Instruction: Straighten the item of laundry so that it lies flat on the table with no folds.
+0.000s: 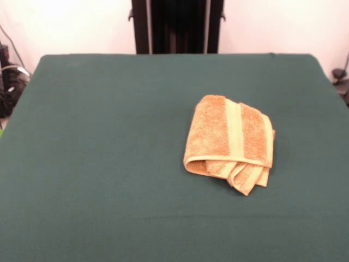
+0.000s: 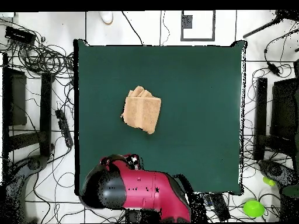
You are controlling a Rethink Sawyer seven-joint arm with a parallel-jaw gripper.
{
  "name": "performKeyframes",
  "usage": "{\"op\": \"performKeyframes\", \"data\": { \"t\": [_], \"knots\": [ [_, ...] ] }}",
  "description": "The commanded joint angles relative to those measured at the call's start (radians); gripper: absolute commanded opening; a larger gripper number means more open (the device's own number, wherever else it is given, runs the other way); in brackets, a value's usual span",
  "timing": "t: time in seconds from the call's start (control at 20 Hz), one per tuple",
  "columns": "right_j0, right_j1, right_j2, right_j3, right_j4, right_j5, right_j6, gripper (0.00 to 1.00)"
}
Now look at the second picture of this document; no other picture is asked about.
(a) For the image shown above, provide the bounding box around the tan terry towel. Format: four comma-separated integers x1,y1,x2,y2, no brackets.
120,85,162,135

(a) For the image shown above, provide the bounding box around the black flat box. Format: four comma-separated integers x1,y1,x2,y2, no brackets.
203,192,231,222

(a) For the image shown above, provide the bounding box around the dark green table cloth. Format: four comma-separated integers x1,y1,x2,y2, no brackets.
73,38,248,196

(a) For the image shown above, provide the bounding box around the black power strip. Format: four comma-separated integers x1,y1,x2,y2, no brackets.
55,108,74,148

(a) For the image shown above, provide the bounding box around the person's foot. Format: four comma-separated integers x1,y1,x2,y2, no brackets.
99,10,114,25

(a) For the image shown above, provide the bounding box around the small green plastic cup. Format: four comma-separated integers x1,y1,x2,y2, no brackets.
262,176,277,187

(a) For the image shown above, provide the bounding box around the bright green bowl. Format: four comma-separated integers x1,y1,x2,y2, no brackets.
242,199,266,218

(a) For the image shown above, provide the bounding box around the black power adapter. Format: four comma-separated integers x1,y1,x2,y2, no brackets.
266,61,281,76

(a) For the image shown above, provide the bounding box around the black tripod leg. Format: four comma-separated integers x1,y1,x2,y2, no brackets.
242,10,299,39

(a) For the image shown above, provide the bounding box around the dark green bin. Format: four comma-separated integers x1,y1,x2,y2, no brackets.
279,184,299,222

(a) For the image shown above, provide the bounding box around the black electronics box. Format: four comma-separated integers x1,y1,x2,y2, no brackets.
5,26,37,45

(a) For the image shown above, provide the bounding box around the grey square floor frame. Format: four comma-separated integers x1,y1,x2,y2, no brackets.
180,10,216,42

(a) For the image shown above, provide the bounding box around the black upright post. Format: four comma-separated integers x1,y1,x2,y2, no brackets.
39,72,55,157
253,77,269,161

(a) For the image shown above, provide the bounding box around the grey pedestal leg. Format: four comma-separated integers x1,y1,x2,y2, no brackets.
4,155,50,222
258,159,298,187

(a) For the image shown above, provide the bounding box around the tangled black cable bundle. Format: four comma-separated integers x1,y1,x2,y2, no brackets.
4,39,74,79

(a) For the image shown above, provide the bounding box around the black shelf frame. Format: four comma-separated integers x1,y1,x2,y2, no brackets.
2,52,47,162
270,59,299,164

